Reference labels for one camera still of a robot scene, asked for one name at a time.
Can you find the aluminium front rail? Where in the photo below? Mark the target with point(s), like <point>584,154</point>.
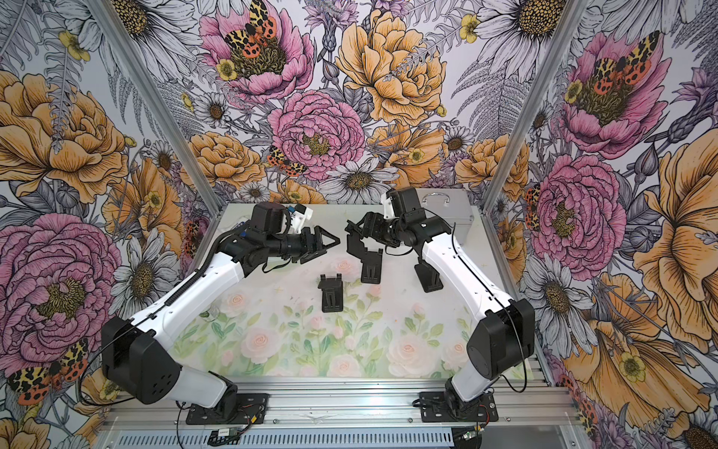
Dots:
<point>386,403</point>

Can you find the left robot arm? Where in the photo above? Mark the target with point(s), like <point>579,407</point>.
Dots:
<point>135,351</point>

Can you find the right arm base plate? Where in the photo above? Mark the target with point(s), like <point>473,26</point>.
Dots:
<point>447,407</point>

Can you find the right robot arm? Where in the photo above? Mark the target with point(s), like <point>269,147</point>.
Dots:
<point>504,335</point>

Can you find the phone stand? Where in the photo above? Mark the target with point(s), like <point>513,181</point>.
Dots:
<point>372,267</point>
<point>429,278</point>
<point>332,293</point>
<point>355,243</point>

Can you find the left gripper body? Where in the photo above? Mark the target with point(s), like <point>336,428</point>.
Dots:
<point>293,245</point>

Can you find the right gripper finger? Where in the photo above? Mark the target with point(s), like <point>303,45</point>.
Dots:
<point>375,234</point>
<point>373,220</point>

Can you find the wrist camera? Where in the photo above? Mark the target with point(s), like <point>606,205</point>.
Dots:
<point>388,208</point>
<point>299,215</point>

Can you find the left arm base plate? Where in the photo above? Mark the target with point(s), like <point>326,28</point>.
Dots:
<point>238,409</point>

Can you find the aluminium post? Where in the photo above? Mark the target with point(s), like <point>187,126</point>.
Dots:
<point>132,60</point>
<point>565,30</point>

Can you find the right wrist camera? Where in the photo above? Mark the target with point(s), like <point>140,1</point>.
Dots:
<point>388,208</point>

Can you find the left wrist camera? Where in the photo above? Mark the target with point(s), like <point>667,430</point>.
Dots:
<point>299,215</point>

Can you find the small circuit board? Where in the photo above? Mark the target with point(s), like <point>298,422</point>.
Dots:
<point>225,436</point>

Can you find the right aluminium post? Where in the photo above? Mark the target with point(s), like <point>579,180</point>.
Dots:
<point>565,30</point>

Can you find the silver metal case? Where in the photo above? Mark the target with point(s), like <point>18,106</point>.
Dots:
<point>453,206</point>

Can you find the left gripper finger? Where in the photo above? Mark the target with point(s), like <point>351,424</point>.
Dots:
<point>311,254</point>
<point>322,239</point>

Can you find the left aluminium post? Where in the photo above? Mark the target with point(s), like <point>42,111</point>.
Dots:
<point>132,60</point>

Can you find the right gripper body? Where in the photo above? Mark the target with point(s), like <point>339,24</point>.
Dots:
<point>394,232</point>

